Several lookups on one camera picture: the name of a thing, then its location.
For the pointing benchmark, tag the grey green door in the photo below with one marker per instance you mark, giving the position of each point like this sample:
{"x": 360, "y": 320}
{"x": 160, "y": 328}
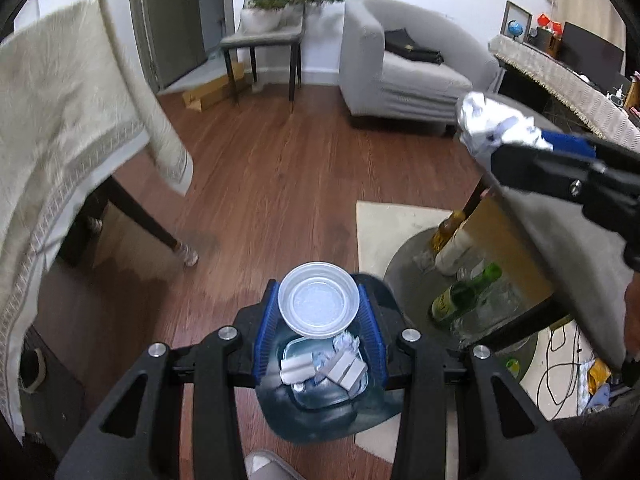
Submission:
{"x": 175, "y": 15}

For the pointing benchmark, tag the green glass bottle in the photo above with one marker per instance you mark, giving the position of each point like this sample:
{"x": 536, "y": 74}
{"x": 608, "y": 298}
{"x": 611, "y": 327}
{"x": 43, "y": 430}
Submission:
{"x": 465, "y": 292}

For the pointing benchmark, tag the white round plastic lid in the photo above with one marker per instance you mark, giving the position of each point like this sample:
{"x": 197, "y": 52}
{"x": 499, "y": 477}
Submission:
{"x": 318, "y": 305}

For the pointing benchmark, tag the silver picture frame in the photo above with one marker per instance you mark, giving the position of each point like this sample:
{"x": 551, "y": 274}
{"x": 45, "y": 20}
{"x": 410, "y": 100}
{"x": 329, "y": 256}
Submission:
{"x": 525, "y": 12}

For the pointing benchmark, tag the blue plastic trash bin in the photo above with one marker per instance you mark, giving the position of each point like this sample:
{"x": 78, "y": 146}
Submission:
{"x": 320, "y": 422}

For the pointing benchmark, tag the small blue globe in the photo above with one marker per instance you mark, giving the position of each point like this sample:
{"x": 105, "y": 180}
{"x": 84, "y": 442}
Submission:
{"x": 514, "y": 29}

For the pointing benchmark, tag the beige patterned tablecloth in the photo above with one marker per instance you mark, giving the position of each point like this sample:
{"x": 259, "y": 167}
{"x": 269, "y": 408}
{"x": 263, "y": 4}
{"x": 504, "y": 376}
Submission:
{"x": 60, "y": 110}

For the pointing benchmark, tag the grey slipper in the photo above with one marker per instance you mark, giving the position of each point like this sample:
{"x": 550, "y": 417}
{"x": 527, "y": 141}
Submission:
{"x": 267, "y": 466}

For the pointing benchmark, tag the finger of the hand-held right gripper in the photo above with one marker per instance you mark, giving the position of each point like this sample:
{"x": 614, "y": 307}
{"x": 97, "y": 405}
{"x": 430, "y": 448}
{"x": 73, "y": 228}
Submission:
{"x": 570, "y": 142}
{"x": 540, "y": 170}

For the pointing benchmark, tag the flat cardboard box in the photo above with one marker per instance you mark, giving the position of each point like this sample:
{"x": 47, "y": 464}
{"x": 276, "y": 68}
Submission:
{"x": 212, "y": 87}

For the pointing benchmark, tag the silver foil ball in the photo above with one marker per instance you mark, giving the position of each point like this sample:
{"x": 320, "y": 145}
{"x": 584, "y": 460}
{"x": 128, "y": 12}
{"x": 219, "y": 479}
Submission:
{"x": 345, "y": 344}

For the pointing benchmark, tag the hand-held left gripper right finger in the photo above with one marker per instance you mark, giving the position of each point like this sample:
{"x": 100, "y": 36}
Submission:
{"x": 375, "y": 335}

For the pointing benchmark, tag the black computer monitor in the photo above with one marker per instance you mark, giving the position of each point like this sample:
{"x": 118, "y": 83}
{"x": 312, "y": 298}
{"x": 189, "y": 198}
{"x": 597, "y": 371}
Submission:
{"x": 590, "y": 52}

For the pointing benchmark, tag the colourful plastic bags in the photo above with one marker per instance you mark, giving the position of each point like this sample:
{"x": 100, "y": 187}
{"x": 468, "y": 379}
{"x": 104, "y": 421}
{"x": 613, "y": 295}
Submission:
{"x": 597, "y": 382}

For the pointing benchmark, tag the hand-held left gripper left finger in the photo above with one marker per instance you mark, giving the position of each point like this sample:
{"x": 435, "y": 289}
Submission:
{"x": 265, "y": 335}

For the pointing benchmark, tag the person's right forearm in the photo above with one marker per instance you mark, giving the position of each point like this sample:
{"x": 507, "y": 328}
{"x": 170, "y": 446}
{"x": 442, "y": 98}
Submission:
{"x": 632, "y": 310}

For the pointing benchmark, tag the beige lace desk cloth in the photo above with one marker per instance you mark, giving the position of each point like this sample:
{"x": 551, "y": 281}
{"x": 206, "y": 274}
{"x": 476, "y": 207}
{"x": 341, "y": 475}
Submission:
{"x": 560, "y": 85}

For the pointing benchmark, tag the small white bottle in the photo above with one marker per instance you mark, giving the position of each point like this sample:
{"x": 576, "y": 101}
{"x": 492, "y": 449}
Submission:
{"x": 620, "y": 92}

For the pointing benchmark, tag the person's dark trouser leg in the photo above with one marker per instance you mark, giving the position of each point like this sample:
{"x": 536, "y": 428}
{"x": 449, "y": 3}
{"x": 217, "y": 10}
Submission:
{"x": 590, "y": 445}

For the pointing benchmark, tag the grey dining chair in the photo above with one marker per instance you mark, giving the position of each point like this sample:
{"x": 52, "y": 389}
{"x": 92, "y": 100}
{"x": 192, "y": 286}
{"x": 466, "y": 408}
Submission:
{"x": 270, "y": 37}

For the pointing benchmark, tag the tan cardboard panel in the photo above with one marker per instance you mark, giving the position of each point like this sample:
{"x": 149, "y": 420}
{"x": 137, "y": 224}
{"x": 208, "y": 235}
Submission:
{"x": 505, "y": 245}

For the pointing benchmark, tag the white paper wad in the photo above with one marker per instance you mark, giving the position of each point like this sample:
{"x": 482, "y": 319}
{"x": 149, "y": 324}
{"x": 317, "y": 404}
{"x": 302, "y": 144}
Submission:
{"x": 492, "y": 120}

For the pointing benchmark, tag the clear glass bottle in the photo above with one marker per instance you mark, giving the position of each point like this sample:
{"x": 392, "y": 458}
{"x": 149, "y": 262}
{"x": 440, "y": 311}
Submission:
{"x": 492, "y": 310}

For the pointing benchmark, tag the dark wooden table leg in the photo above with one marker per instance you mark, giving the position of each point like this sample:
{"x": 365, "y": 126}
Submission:
{"x": 145, "y": 215}

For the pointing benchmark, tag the white paper box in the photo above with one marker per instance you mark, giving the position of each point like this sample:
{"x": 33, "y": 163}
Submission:
{"x": 296, "y": 367}
{"x": 345, "y": 371}

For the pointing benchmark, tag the small red desk flags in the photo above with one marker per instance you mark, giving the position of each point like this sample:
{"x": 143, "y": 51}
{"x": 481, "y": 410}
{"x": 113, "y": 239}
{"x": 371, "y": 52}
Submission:
{"x": 547, "y": 21}

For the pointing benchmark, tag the grey upholstered armchair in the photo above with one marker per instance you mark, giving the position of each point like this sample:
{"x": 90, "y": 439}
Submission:
{"x": 400, "y": 90}

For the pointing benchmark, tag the black leather bag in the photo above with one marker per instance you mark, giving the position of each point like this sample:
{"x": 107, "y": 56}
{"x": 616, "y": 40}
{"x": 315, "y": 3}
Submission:
{"x": 412, "y": 47}

